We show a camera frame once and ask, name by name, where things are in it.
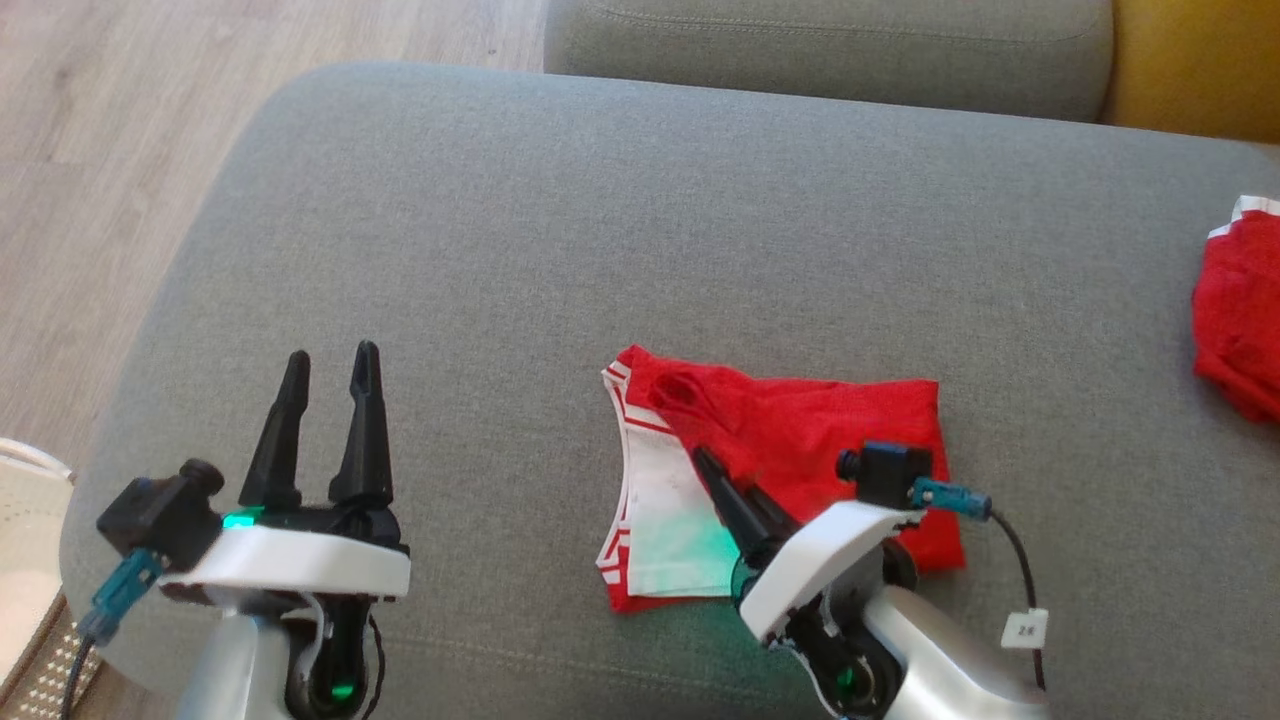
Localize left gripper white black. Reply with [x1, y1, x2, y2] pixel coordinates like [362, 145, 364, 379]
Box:
[158, 340, 411, 601]

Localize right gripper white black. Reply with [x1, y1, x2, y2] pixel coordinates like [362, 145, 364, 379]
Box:
[692, 446, 926, 643]

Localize red shorts with white waistband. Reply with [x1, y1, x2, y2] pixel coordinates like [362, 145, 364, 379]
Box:
[597, 345, 966, 613]
[1192, 195, 1280, 423]

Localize white perforated laundry basket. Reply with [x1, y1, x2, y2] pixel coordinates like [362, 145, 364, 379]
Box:
[0, 438, 101, 720]

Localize grey fabric sofa seat cushion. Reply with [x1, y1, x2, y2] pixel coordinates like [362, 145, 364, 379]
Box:
[60, 62, 1280, 720]

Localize grey fabric sofa back cushion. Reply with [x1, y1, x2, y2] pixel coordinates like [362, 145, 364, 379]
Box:
[543, 0, 1114, 123]

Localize yellow pillow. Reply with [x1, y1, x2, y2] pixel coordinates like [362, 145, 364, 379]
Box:
[1100, 0, 1280, 144]

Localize right black cable teal connector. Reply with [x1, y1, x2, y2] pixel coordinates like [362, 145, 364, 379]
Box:
[912, 478, 1047, 691]

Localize black cable teal connector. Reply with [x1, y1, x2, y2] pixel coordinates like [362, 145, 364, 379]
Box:
[58, 548, 164, 720]
[912, 478, 1047, 691]

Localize left black cable teal connector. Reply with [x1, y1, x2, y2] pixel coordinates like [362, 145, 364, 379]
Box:
[58, 548, 164, 720]

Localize right cable white tag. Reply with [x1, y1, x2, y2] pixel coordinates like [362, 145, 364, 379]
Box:
[1002, 608, 1049, 649]

